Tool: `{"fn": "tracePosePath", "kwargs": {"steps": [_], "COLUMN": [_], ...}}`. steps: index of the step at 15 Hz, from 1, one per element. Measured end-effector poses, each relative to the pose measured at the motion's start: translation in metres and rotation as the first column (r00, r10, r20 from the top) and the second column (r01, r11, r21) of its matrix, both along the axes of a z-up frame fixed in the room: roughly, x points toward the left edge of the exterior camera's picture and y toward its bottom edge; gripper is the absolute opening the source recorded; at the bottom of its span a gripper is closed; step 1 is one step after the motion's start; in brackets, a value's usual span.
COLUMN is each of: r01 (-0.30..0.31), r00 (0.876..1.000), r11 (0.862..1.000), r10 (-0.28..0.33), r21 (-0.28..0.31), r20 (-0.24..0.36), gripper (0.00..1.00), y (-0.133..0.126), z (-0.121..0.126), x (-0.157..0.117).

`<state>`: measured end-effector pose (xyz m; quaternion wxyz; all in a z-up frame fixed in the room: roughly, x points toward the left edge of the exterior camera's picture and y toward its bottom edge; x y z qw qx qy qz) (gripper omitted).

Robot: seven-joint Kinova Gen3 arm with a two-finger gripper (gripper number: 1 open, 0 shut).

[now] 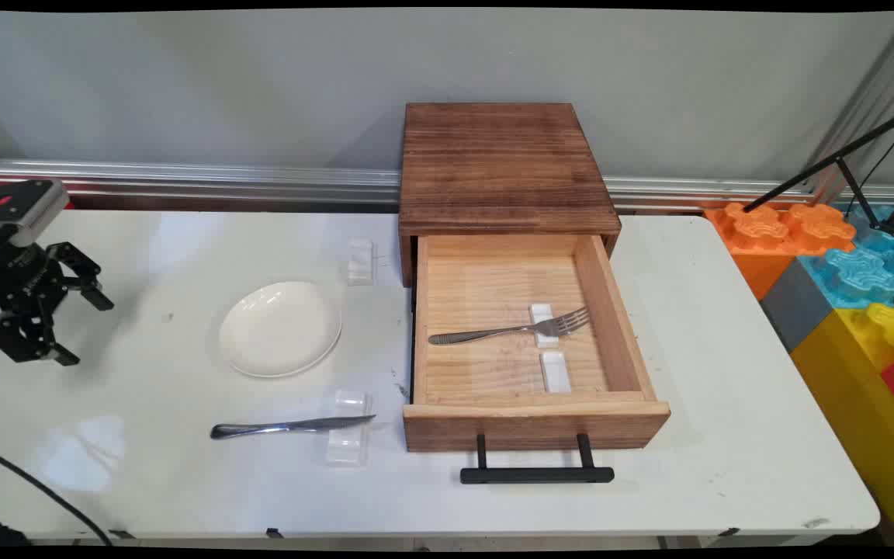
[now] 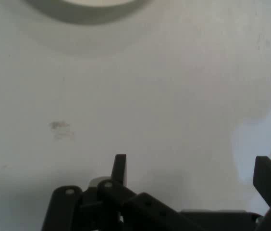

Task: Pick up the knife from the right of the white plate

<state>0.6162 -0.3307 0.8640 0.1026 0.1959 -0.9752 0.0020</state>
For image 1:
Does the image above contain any white rest near box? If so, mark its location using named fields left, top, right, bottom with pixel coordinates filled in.
left=346, top=238, right=379, bottom=287

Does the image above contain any black drawer handle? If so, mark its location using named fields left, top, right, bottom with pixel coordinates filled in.
left=459, top=433, right=616, bottom=486

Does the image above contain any blue foam block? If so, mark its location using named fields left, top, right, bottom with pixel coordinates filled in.
left=796, top=203, right=894, bottom=311

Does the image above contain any grey foam block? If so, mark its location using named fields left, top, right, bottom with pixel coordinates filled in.
left=759, top=259, right=837, bottom=355

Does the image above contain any silver fork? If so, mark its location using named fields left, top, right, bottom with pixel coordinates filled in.
left=428, top=306, right=593, bottom=347

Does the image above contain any grey curtain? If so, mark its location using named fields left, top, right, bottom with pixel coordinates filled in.
left=808, top=11, right=894, bottom=204

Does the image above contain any orange foam block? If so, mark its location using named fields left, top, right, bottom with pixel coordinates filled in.
left=702, top=201, right=858, bottom=301

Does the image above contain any dark wooden drawer cabinet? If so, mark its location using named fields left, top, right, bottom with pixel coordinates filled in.
left=398, top=102, right=623, bottom=289

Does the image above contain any white ceramic cutlery rest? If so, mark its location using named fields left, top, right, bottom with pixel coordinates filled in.
left=539, top=351, right=573, bottom=394
left=528, top=303, right=561, bottom=349

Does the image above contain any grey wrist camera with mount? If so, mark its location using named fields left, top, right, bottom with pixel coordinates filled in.
left=0, top=179, right=69, bottom=249

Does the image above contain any black tripod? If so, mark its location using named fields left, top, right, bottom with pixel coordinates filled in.
left=742, top=101, right=894, bottom=239

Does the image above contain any white round plate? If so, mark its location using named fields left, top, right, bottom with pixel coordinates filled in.
left=218, top=280, right=344, bottom=380

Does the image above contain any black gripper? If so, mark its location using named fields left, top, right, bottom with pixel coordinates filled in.
left=0, top=237, right=116, bottom=367

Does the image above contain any aluminium rail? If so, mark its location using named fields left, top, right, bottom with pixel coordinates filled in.
left=0, top=158, right=894, bottom=212

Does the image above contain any silver table knife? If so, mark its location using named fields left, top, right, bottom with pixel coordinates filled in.
left=210, top=414, right=377, bottom=441

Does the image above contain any clear plastic cutlery rest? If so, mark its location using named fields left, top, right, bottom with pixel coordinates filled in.
left=326, top=388, right=375, bottom=467

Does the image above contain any light wooden drawer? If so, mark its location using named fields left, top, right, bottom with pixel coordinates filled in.
left=402, top=233, right=672, bottom=453

